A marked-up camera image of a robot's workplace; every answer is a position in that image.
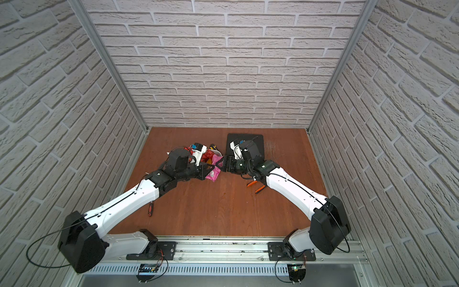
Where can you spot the black plastic tool case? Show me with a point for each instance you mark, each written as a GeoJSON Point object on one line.
{"type": "Point", "coordinates": [238, 137]}

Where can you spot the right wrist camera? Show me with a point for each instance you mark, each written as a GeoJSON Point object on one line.
{"type": "Point", "coordinates": [235, 147]}

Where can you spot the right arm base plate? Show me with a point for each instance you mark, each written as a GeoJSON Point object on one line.
{"type": "Point", "coordinates": [280, 251]}

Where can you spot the red handled ratchet wrench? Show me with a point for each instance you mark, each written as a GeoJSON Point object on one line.
{"type": "Point", "coordinates": [150, 209]}

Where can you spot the aluminium front rail frame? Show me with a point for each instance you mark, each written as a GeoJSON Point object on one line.
{"type": "Point", "coordinates": [223, 256]}

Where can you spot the right controller board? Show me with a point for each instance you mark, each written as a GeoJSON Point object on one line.
{"type": "Point", "coordinates": [296, 273]}

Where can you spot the orange handled pliers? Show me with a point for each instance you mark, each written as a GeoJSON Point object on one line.
{"type": "Point", "coordinates": [257, 185]}

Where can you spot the left controller board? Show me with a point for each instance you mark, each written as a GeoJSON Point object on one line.
{"type": "Point", "coordinates": [147, 272]}

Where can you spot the controller board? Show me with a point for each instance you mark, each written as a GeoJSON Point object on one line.
{"type": "Point", "coordinates": [147, 272]}
{"type": "Point", "coordinates": [296, 273]}

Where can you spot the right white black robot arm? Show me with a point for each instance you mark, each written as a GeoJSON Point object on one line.
{"type": "Point", "coordinates": [329, 224]}

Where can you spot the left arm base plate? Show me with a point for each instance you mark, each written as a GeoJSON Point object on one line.
{"type": "Point", "coordinates": [155, 251]}

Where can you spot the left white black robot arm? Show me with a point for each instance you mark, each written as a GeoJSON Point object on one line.
{"type": "Point", "coordinates": [84, 240]}

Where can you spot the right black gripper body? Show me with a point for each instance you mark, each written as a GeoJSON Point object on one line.
{"type": "Point", "coordinates": [233, 164]}

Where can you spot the pink tea bag packet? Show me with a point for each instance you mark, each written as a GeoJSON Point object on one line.
{"type": "Point", "coordinates": [213, 175]}

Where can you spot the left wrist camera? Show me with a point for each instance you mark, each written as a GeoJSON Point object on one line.
{"type": "Point", "coordinates": [198, 150]}

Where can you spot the white plastic storage box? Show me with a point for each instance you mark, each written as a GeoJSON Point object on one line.
{"type": "Point", "coordinates": [209, 152]}

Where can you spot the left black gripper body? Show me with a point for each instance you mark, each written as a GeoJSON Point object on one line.
{"type": "Point", "coordinates": [202, 170]}

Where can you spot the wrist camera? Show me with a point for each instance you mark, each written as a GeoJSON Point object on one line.
{"type": "Point", "coordinates": [198, 150]}
{"type": "Point", "coordinates": [235, 147]}

